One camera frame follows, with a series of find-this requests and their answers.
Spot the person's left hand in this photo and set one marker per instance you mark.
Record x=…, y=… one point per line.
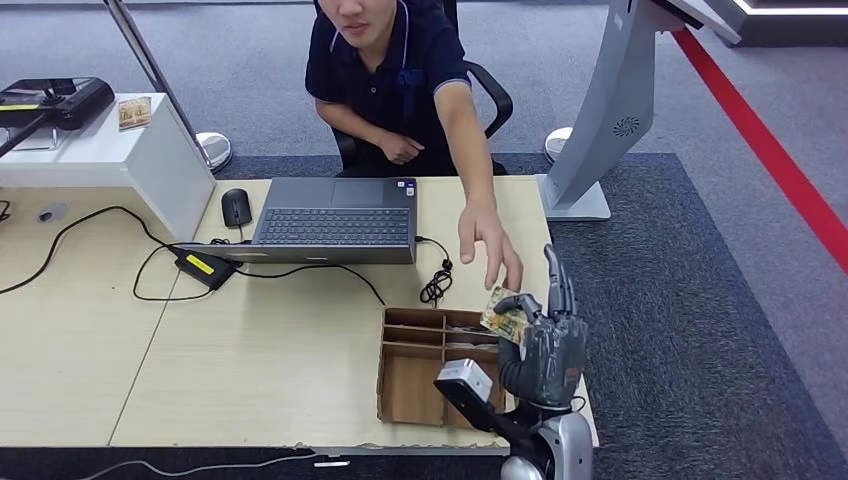
x=487, y=228

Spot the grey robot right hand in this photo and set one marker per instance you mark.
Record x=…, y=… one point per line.
x=553, y=364

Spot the person's right hand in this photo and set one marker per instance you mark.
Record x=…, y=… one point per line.
x=401, y=147

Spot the wooden compartment organizer box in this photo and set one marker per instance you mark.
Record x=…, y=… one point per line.
x=411, y=391

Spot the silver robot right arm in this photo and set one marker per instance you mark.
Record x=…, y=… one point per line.
x=570, y=444

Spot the person's left forearm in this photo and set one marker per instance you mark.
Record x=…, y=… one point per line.
x=470, y=159

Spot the person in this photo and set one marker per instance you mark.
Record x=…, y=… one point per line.
x=391, y=73

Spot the black card reader device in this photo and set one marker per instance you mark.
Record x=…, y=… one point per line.
x=73, y=99

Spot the grey laptop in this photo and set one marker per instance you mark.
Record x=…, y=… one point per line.
x=331, y=222

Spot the black office chair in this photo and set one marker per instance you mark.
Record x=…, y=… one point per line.
x=495, y=93

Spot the round chrome base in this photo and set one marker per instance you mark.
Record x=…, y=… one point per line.
x=555, y=142

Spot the black computer mouse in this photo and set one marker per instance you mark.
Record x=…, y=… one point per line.
x=236, y=206

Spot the grey kiosk stand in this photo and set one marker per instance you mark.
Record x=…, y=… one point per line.
x=609, y=99

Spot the stanchion pole with chrome base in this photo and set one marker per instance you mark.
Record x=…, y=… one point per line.
x=215, y=151

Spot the black power adapter yellow label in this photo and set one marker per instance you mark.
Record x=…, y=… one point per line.
x=204, y=268

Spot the small white label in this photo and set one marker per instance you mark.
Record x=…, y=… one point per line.
x=331, y=464

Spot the white cabinet box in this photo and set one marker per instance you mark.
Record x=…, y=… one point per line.
x=99, y=159

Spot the clear acrylic stand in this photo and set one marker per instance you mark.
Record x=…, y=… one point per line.
x=50, y=142

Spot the grey desk grommet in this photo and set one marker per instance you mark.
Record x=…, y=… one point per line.
x=51, y=213

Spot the white lit platform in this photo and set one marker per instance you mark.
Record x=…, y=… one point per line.
x=795, y=30

